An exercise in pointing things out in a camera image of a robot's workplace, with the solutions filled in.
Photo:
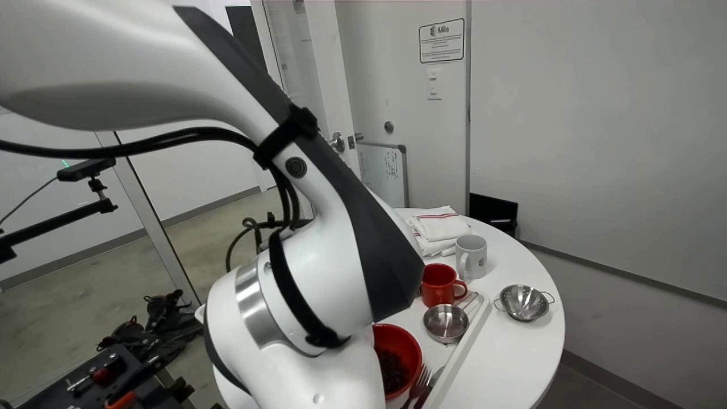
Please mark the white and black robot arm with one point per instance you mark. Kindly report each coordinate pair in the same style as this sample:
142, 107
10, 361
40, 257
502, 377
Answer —
318, 251

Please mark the whiteboard with marker drawings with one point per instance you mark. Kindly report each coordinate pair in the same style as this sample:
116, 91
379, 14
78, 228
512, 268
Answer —
384, 175

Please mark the white cloth red print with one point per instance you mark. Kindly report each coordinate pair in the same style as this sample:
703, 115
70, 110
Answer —
443, 228

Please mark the red mug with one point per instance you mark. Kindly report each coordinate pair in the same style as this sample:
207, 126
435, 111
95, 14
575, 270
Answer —
440, 286

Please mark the white mug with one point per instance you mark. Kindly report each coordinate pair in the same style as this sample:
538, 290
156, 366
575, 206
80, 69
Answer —
471, 256

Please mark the white door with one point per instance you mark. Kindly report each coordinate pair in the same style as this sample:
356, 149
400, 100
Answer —
332, 75

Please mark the white tray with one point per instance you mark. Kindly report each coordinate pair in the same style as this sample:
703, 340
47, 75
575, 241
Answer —
462, 349

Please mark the black box by wall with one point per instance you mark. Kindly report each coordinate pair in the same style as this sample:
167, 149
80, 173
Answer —
493, 215

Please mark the white light switch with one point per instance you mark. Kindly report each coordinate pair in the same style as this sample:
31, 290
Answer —
435, 85

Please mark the white wall sign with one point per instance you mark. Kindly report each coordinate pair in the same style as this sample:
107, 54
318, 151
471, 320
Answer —
442, 41

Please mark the black camera stand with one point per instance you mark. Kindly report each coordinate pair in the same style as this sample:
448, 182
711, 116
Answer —
83, 169

